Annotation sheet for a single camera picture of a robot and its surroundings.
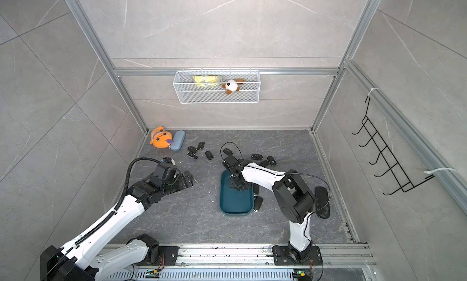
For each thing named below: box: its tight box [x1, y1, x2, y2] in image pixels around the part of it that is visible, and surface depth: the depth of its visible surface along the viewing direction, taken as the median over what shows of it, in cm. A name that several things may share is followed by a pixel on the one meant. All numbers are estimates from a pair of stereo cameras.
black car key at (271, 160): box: [266, 155, 277, 167], surface depth 105 cm
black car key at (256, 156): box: [251, 153, 263, 160], surface depth 106 cm
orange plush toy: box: [149, 125, 173, 150], surface depth 109 cm
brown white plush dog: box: [221, 78, 245, 97], surface depth 87 cm
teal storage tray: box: [219, 169, 254, 216], surface depth 91 cm
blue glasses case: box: [170, 130, 187, 151], surface depth 113 cm
